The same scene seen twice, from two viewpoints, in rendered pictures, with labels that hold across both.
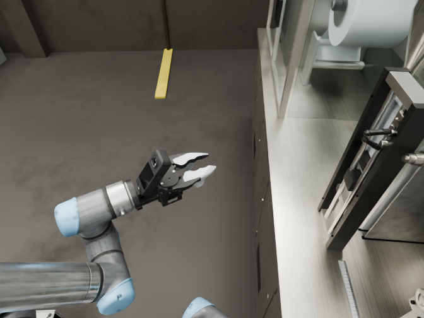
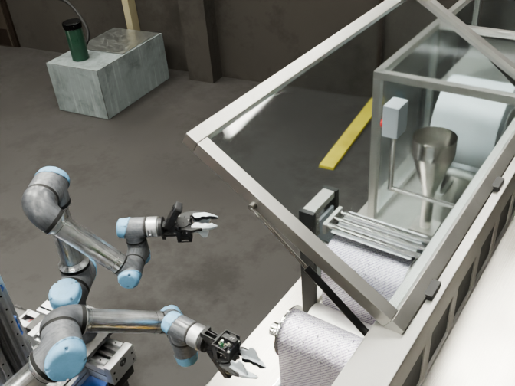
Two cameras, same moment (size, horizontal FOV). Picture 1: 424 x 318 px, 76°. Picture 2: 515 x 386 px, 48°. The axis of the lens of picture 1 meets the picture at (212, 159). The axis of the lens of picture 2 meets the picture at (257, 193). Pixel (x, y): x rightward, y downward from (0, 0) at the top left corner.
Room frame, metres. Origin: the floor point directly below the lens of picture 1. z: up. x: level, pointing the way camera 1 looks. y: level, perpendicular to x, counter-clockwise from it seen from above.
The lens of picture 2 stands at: (-0.83, -1.03, 2.49)
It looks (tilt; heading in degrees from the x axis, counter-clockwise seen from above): 35 degrees down; 33
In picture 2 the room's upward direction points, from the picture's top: 5 degrees counter-clockwise
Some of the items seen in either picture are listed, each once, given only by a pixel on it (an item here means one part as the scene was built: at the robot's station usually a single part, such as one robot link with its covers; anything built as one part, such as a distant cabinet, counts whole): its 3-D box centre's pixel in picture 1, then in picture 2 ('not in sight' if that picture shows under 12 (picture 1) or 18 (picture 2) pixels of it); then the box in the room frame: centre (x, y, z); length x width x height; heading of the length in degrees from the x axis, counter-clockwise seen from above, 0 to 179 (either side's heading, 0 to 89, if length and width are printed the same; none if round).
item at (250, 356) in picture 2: not in sight; (253, 355); (0.10, -0.36, 1.11); 0.09 x 0.03 x 0.06; 94
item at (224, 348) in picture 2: not in sight; (219, 345); (0.08, -0.25, 1.12); 0.12 x 0.08 x 0.09; 85
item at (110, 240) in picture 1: (101, 240); (137, 251); (0.32, 0.27, 1.12); 0.11 x 0.08 x 0.11; 28
